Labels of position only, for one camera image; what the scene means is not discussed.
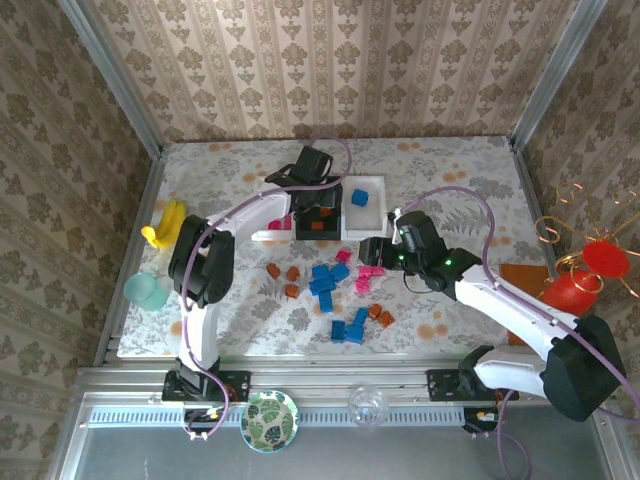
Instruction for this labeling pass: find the white floral tablecloth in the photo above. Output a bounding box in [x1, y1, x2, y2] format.
[116, 135, 527, 359]

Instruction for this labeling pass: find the black connector bracket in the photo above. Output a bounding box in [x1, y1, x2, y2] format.
[462, 405, 500, 437]
[182, 405, 226, 442]

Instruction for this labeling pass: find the black plastic bin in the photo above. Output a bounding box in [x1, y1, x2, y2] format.
[294, 175, 345, 241]

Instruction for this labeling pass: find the brown flat board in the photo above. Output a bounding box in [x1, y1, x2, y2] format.
[498, 262, 551, 347]

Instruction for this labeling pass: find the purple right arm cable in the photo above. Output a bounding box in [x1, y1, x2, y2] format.
[397, 185, 640, 480]

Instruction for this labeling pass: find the green leaf pattern bowl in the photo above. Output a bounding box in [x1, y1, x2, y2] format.
[240, 389, 300, 454]

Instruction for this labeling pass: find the mint green plastic cup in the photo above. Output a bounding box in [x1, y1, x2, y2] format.
[123, 271, 167, 313]

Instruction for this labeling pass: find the grey slotted cable duct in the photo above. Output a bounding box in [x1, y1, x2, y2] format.
[85, 405, 469, 427]

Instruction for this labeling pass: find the red disc ornament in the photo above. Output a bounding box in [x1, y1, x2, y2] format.
[582, 239, 631, 279]

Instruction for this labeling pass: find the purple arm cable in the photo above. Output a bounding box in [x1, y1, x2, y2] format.
[179, 137, 353, 444]
[397, 185, 640, 480]

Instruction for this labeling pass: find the aluminium frame post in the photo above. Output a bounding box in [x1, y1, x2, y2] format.
[58, 0, 165, 157]
[511, 0, 609, 151]

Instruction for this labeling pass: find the gold wire ornament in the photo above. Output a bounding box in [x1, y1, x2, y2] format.
[533, 180, 640, 301]

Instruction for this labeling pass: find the aluminium frame rail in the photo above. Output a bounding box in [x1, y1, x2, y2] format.
[509, 135, 566, 271]
[77, 366, 551, 402]
[93, 147, 169, 369]

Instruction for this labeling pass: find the white plastic bin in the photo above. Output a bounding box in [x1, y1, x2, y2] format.
[342, 173, 390, 237]
[251, 175, 297, 242]

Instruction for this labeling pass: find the red round vase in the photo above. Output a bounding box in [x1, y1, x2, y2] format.
[541, 272, 605, 318]

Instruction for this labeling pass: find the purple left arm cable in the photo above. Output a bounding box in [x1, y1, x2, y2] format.
[179, 137, 353, 444]

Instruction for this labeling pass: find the yellow toy banana bunch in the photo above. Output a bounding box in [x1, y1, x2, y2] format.
[140, 198, 189, 250]

